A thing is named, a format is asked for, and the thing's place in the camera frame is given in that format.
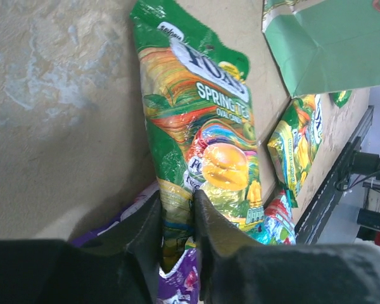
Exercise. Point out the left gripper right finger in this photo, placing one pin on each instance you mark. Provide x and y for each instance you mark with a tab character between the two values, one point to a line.
234	268

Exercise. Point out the purple snack bag lower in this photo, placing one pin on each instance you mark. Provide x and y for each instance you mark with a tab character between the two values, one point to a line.
181	284

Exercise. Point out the black front frame rail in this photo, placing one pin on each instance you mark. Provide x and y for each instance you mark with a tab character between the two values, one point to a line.
315	217

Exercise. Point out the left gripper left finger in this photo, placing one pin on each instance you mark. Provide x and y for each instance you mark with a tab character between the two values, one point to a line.
119	266

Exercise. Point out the green fox's bag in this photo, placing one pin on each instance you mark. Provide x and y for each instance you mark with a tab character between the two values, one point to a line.
199	121
295	142
340	98

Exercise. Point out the green cake paper bag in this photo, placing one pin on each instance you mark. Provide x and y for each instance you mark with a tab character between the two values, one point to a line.
324	46

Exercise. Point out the teal Fox's candy bag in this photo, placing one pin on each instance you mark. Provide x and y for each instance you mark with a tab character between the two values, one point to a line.
278	222

